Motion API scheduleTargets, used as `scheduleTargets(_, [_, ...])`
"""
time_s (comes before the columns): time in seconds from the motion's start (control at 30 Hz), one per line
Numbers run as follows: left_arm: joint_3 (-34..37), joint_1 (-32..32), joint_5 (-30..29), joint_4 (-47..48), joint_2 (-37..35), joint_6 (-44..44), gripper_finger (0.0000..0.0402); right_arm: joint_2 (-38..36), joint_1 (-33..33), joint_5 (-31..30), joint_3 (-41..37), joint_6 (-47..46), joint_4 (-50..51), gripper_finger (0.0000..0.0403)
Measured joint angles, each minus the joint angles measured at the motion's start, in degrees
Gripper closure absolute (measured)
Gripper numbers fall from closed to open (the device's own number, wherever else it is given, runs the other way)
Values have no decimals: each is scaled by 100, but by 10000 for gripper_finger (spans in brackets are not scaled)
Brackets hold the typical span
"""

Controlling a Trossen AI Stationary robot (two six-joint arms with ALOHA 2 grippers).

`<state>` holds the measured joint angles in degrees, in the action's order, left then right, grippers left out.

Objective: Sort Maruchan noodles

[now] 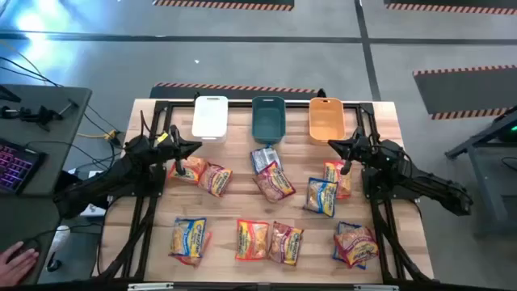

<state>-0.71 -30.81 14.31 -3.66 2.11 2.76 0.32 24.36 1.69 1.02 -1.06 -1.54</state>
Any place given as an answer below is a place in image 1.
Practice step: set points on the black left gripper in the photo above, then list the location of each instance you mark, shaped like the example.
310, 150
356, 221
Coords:
167, 149

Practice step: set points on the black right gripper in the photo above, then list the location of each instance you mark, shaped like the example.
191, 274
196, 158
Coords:
363, 149

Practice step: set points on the orange ramen noodle pack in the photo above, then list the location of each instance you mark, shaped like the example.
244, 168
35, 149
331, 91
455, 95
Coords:
333, 174
194, 167
193, 261
252, 240

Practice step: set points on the orange plastic bin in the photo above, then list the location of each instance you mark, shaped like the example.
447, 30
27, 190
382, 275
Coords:
327, 121

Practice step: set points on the maroon ramen noodle pack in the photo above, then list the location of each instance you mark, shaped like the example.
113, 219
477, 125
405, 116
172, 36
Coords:
274, 184
216, 180
355, 246
287, 244

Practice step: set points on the blue ramen noodle pack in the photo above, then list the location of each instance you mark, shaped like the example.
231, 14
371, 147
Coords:
344, 227
187, 238
321, 198
262, 157

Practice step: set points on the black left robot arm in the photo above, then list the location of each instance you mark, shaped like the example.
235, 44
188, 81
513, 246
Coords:
101, 182

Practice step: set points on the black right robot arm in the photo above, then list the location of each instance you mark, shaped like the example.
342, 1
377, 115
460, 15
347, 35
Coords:
424, 178

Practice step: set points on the white plastic bin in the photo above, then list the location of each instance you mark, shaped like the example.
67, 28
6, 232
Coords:
210, 119

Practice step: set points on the black hazard-striped floor mat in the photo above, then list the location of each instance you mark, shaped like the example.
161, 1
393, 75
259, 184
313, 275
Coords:
444, 5
464, 93
226, 5
242, 94

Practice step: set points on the teal plastic bin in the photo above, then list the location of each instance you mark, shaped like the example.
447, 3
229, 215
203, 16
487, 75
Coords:
268, 121

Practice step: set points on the white box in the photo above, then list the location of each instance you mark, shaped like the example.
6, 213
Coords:
95, 211

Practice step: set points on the black rig beam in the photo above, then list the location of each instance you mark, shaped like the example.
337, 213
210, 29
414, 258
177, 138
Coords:
222, 288

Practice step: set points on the dark grey workbench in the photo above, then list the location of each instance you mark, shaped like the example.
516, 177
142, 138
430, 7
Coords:
490, 190

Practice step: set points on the dark grey desk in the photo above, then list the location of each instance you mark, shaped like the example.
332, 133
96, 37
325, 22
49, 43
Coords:
44, 95
24, 218

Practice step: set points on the black device with green light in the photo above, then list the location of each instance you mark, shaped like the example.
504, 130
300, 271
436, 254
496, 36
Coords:
512, 133

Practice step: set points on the black backlit keyboard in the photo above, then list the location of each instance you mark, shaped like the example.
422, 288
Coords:
16, 165

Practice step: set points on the black desk foot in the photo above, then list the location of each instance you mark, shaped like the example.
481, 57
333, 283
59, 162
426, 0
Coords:
53, 265

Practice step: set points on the black monitor foot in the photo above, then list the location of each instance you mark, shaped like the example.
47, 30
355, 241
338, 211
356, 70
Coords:
8, 95

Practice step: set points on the person's hand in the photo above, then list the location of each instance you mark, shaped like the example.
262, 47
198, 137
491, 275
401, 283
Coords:
16, 266

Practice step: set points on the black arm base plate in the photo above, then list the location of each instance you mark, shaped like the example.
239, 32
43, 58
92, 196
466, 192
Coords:
159, 182
369, 188

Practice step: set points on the black aluminium table frame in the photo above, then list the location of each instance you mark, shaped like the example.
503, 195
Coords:
238, 104

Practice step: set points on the black articulated desk mount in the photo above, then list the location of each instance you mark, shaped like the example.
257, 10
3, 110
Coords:
40, 117

